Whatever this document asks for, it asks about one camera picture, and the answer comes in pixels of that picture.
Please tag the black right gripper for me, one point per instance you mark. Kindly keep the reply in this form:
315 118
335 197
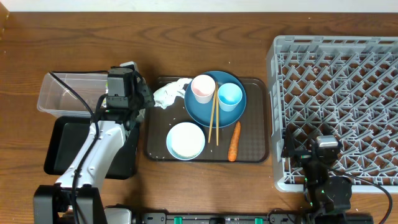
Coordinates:
289 147

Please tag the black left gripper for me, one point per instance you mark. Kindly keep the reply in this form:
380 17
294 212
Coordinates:
148 93

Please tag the white napkin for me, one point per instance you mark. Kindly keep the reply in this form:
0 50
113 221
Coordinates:
166 95

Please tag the orange carrot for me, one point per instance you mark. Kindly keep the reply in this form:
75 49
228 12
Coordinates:
233 147

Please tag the pink plastic cup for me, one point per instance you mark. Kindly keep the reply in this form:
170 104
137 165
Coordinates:
203 88

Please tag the light blue bowl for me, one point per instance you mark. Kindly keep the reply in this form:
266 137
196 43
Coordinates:
185 141

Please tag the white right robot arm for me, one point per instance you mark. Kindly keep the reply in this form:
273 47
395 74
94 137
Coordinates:
328 196

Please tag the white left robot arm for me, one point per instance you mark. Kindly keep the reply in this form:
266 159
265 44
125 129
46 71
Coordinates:
75 196

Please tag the clear plastic waste bin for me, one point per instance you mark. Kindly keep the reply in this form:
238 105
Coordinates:
57 100

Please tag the black waste tray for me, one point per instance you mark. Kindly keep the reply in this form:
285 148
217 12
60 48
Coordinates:
69 134

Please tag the grey plastic dishwasher rack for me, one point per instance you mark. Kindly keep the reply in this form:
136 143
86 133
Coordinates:
345 85

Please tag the brown plastic serving tray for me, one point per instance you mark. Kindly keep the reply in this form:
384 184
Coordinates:
254 142

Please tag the dark blue plate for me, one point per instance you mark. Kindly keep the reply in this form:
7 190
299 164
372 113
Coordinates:
201 113

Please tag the light blue plastic cup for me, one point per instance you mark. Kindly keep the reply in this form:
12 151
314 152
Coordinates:
229 96

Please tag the wooden chopstick left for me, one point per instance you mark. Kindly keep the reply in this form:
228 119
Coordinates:
212 112

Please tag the wooden chopstick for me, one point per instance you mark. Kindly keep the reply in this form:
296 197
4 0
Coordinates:
212 112
217 115

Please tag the wooden chopstick right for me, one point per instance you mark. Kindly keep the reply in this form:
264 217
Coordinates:
217 115

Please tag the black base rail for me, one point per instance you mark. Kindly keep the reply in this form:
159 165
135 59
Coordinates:
275 216

